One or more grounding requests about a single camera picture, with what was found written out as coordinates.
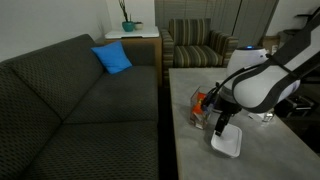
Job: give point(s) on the blue pillow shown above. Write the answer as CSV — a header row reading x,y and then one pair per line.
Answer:
x,y
111,57

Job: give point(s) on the black office chair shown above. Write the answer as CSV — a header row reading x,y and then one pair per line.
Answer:
x,y
293,31

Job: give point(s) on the small white plant pot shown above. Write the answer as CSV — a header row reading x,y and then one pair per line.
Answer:
x,y
138,25

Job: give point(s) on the teal pot with plant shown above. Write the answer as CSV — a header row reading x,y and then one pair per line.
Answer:
x,y
128,26

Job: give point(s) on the striped armchair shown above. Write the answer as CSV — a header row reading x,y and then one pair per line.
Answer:
x,y
193,46

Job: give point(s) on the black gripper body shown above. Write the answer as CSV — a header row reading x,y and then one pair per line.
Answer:
x,y
228,107

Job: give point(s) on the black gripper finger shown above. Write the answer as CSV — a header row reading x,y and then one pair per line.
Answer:
x,y
222,125

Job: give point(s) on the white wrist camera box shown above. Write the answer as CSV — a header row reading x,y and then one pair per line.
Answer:
x,y
255,115

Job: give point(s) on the wooden side cabinet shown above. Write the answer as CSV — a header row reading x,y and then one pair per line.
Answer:
x,y
146,50

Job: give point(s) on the clear food container with snacks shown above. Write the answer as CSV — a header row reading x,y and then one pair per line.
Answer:
x,y
199,108

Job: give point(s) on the black device box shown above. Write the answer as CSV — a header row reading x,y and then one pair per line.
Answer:
x,y
295,105

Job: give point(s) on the grey window blinds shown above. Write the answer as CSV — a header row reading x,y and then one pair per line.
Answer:
x,y
216,11

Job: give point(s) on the cardboard box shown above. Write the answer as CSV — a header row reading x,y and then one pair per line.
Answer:
x,y
268,45

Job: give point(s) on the candle in silver tin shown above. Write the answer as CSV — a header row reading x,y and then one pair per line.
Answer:
x,y
267,116

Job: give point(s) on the white rectangular lid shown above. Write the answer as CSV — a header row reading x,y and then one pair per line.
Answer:
x,y
228,141

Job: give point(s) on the dark grey sofa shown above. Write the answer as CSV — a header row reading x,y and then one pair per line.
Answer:
x,y
83,110

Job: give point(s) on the white board on cabinet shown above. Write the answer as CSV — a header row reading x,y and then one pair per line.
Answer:
x,y
133,33

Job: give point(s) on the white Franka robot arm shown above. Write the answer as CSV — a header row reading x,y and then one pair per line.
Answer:
x,y
263,86

